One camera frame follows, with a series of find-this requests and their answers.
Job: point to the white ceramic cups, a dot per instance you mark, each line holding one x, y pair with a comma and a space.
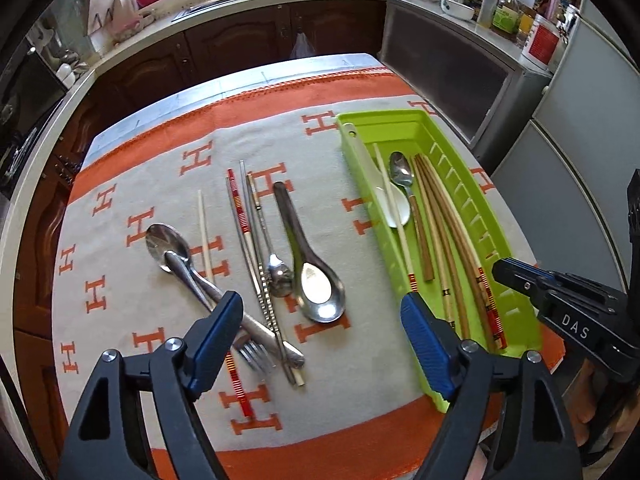
70, 72

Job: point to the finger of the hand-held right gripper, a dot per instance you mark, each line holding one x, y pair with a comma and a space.
520, 282

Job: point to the white tub red label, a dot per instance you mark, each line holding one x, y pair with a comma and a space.
541, 42

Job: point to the large steel soup spoon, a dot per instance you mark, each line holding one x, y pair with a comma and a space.
320, 295

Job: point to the orange beige printed blanket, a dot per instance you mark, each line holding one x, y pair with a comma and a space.
150, 340

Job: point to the white ceramic bowl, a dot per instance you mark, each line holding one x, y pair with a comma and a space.
457, 9

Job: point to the gas stove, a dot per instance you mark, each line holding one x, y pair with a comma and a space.
20, 155

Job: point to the white hanging plastic bag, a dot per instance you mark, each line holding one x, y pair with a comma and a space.
302, 45

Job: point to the steel chopstick red bands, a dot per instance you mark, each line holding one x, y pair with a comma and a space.
239, 205
236, 220

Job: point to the person's right hand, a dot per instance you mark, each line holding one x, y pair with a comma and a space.
585, 400

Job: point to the colourful fridge stickers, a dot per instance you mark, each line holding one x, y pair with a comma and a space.
557, 2

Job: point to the oil bottle green label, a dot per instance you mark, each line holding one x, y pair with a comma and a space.
507, 17

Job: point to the wooden cutting board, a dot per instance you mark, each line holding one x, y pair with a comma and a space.
102, 7

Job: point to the silver refrigerator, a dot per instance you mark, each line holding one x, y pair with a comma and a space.
575, 160

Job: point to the black countertop appliance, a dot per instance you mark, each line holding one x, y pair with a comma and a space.
30, 85

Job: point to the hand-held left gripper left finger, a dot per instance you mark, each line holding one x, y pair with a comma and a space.
215, 340

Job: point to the white ceramic soup spoon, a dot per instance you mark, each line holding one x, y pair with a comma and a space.
397, 205

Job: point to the bamboo chopstick red striped end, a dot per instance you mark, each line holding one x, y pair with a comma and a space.
495, 320
484, 300

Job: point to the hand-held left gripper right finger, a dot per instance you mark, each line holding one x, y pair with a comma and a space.
425, 345

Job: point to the green plastic utensil tray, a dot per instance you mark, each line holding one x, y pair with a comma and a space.
370, 240

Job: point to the cream chopstick red striped end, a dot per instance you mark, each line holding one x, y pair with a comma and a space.
403, 245
206, 240

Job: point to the clear plastic bottle white cap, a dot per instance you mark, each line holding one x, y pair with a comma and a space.
488, 7

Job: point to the silver frosted-door cabinet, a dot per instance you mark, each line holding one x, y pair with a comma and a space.
450, 70

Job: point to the light blue table cover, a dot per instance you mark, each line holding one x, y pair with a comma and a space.
225, 85

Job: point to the steel fork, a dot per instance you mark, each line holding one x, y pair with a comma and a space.
255, 355

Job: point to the steel kitchen sink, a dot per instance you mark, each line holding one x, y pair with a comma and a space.
230, 0

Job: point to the bamboo chopstick black mark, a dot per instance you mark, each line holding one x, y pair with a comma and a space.
457, 280
435, 250

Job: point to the steel table spoon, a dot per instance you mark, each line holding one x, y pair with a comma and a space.
167, 245

